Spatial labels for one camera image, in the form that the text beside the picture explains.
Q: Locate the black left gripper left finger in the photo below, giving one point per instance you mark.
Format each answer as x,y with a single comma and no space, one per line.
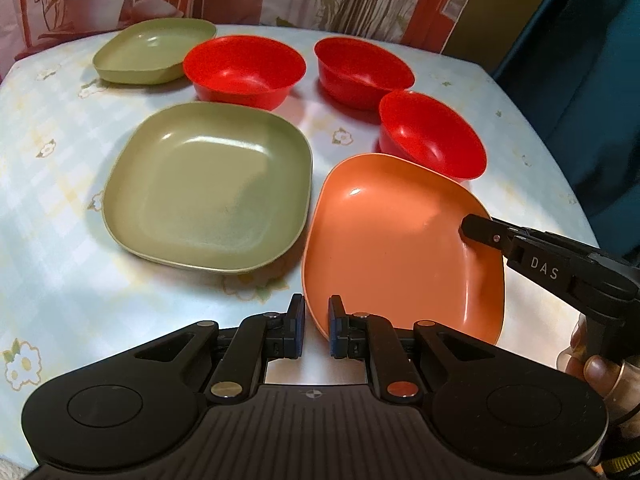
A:
244,352

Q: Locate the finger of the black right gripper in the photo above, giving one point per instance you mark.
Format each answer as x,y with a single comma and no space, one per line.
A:
489,232

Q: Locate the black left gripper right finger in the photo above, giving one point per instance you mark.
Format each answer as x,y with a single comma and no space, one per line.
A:
384,350

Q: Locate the orange square plate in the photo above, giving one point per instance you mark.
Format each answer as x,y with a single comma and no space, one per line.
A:
385,238

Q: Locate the red bowl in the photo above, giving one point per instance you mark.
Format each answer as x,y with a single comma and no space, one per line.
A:
429,133
359,74
244,70

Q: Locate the large green square plate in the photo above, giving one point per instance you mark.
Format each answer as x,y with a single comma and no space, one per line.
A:
210,186

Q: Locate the person's right hand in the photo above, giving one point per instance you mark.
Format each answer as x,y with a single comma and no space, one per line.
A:
617,384

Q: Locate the teal fabric curtain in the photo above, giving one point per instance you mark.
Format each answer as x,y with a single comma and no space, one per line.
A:
574,74

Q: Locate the floral plaid tablecloth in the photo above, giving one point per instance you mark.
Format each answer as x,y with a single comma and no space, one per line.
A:
71,296

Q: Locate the far green square plate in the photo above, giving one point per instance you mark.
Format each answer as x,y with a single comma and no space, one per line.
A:
151,52

